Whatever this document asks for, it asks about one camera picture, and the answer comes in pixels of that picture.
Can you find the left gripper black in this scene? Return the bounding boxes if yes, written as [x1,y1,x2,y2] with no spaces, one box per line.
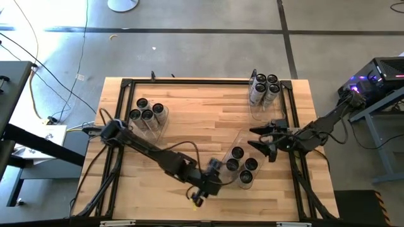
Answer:
[191,159,223,208]

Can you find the clear plastic bin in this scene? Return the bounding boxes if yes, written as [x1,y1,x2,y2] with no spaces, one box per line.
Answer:
[128,99,170,143]
[249,74,287,122]
[220,129,268,190]

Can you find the yellow floor cable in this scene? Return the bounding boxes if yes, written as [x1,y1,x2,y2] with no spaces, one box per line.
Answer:
[12,0,44,120]

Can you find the white round stand base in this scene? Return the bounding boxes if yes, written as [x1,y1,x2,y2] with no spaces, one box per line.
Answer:
[107,0,140,13]

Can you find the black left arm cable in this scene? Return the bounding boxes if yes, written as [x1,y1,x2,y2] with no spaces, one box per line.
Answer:
[162,140,203,173]

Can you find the white paper sheet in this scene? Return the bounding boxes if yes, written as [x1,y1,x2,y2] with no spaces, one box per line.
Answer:
[12,124,69,165]

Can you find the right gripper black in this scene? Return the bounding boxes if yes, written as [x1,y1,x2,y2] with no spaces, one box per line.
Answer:
[247,119,288,162]

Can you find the Celsius can green palm print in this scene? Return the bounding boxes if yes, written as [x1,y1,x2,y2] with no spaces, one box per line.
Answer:
[141,109,158,132]

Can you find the black computer RGB lights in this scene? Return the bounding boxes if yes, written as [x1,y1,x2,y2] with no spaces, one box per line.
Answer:
[337,56,404,110]

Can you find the black metal table frame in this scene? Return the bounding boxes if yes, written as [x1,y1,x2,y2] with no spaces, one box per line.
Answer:
[71,77,340,223]

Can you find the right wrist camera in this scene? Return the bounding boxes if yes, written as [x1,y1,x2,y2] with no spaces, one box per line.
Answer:
[282,137,299,153]

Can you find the office desk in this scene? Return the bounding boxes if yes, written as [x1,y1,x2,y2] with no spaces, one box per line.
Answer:
[0,61,86,207]

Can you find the thin black floor cable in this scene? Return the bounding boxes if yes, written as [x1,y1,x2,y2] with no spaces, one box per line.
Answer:
[58,0,90,124]

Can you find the black case hazard stripes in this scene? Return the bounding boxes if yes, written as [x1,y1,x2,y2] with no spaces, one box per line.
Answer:
[333,189,392,227]

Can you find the grey metal stand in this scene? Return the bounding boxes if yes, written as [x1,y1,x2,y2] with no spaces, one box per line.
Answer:
[347,90,404,184]

